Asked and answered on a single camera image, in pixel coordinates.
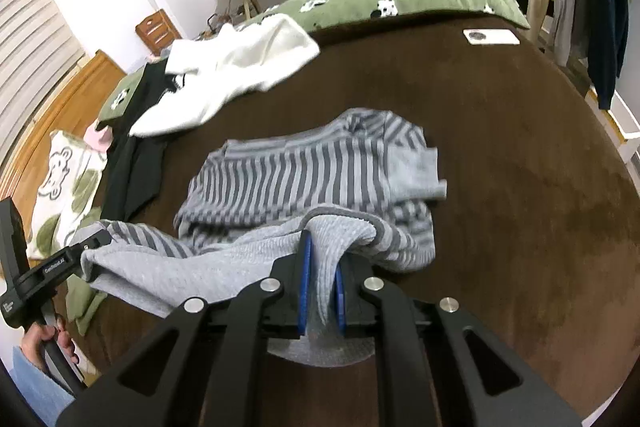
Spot wooden headboard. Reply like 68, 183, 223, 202
0, 49, 128, 228

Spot person's left hand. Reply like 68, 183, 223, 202
20, 314, 81, 375

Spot grey striped shirt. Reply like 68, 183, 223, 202
80, 107, 448, 368

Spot navy hanging jacket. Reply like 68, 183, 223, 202
575, 0, 630, 110

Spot white low shelf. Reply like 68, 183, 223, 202
582, 87, 640, 168

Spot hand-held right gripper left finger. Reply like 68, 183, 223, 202
55, 229, 316, 427

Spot white card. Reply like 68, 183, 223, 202
462, 28, 521, 46

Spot small wooden chair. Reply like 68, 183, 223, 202
136, 8, 182, 58

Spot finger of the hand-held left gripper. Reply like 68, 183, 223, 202
70, 219, 113, 258

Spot pink cloth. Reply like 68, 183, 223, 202
82, 122, 116, 152

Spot brown blanket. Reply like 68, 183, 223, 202
65, 14, 640, 427

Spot person's left forearm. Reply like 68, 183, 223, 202
10, 347, 76, 427

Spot white fleece garment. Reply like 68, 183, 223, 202
129, 13, 321, 138

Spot white bear-print blanket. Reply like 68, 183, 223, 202
25, 129, 108, 260

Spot white window blinds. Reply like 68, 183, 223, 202
0, 0, 86, 152

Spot green bed sheet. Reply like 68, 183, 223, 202
65, 277, 108, 338

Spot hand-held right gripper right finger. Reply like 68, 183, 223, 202
332, 257, 583, 427

